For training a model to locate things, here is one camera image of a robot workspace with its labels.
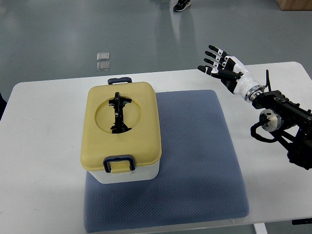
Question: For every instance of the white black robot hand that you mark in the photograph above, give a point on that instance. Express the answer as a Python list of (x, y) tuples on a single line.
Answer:
[(231, 71)]

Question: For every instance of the yellow box lid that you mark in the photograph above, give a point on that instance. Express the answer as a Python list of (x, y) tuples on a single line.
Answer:
[(121, 131)]

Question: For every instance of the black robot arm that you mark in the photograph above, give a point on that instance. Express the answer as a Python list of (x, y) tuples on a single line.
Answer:
[(285, 122)]

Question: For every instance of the cardboard box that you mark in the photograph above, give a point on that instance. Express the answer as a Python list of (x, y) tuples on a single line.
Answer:
[(300, 5)]

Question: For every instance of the white storage box base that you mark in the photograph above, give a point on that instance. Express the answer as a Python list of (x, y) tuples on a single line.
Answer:
[(139, 174)]

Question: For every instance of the black sneaker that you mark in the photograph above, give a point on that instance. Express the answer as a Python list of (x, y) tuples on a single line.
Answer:
[(181, 5)]

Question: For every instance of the blue grey cushion mat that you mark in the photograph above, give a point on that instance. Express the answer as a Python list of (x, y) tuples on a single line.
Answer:
[(199, 176)]

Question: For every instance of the white table leg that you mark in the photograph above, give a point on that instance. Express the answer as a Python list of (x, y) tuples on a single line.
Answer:
[(260, 228)]

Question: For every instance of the black table bracket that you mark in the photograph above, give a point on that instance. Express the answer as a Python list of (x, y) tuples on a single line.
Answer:
[(302, 221)]

